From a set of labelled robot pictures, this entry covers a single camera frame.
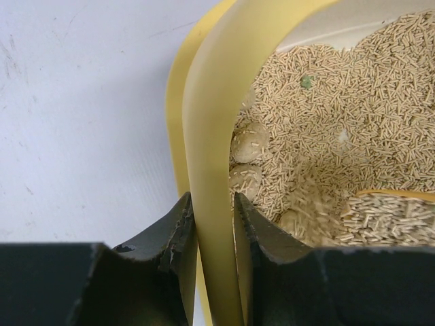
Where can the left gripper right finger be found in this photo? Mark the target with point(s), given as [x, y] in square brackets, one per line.
[284, 282]

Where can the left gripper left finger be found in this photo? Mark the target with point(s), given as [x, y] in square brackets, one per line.
[147, 280]

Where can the yellow litter scoop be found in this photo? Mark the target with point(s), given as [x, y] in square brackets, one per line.
[385, 219]

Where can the yellow litter box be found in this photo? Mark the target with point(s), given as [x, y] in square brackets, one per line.
[213, 71]

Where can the litter clump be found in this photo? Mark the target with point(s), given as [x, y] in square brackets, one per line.
[246, 179]
[249, 142]
[296, 223]
[249, 99]

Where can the cat litter sand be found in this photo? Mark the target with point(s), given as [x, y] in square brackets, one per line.
[345, 122]

